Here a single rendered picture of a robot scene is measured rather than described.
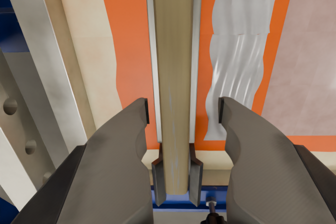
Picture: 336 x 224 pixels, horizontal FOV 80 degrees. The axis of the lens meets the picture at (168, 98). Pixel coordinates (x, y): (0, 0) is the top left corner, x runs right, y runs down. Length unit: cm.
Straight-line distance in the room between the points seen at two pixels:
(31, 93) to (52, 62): 145
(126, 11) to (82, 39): 7
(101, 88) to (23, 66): 135
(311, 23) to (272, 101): 11
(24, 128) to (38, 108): 144
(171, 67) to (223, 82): 14
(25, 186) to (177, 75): 28
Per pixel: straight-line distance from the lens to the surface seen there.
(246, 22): 28
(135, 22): 27
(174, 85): 18
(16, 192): 40
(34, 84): 168
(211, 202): 40
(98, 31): 29
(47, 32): 28
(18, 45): 39
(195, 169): 31
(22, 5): 28
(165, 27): 16
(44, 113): 178
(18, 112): 33
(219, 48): 28
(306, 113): 38
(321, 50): 34
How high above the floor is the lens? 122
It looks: 59 degrees down
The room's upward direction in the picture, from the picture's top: 177 degrees counter-clockwise
